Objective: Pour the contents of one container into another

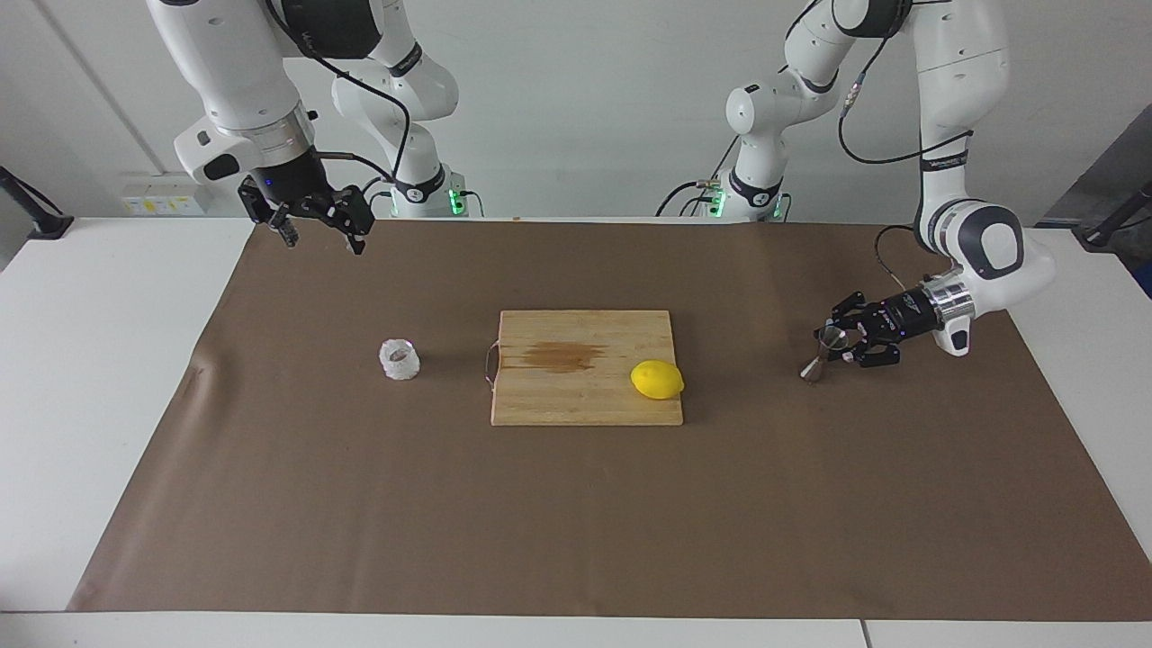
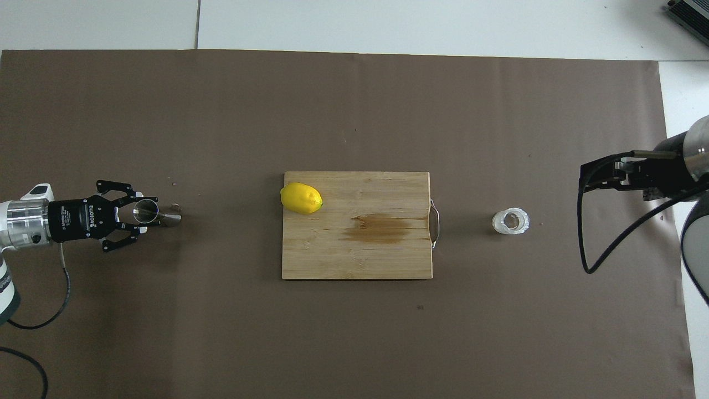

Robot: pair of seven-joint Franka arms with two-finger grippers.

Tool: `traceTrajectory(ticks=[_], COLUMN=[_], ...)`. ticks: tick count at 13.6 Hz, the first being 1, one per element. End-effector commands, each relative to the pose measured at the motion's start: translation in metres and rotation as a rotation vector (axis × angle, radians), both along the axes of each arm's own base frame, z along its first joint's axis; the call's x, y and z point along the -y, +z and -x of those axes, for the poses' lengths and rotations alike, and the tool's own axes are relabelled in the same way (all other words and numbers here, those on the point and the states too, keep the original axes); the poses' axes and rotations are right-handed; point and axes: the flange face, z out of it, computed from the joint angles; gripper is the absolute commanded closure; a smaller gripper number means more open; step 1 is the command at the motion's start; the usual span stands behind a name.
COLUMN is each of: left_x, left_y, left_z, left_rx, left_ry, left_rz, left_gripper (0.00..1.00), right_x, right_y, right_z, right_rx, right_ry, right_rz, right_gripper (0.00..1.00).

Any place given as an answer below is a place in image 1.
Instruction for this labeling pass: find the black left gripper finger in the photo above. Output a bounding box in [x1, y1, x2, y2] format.
[841, 337, 903, 370]
[826, 291, 878, 329]

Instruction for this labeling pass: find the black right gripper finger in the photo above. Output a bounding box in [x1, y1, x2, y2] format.
[268, 202, 301, 249]
[301, 184, 376, 257]

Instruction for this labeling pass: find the steel double jigger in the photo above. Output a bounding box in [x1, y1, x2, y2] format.
[799, 326, 849, 386]

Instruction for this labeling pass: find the clear faceted glass cup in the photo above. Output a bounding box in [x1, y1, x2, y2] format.
[378, 338, 421, 381]

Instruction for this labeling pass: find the yellow lemon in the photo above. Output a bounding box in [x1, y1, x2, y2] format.
[630, 359, 686, 401]

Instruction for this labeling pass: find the brown paper table mat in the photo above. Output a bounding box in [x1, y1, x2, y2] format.
[67, 219, 1152, 622]

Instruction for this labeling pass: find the black base cable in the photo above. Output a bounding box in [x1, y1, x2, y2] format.
[358, 175, 397, 220]
[655, 135, 748, 220]

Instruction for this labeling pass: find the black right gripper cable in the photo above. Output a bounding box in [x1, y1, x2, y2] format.
[265, 0, 413, 181]

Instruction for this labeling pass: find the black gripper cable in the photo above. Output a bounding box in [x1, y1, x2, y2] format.
[265, 0, 413, 181]
[837, 0, 977, 293]

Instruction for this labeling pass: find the white wall socket box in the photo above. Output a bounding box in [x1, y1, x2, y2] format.
[120, 173, 210, 217]

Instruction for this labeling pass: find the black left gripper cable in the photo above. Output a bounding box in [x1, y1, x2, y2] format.
[837, 0, 977, 293]

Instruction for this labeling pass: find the black camera stand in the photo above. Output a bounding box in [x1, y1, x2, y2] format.
[0, 166, 75, 240]
[1073, 180, 1152, 250]

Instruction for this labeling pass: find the wooden cutting board, metal handle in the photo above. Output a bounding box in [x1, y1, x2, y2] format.
[481, 310, 685, 428]

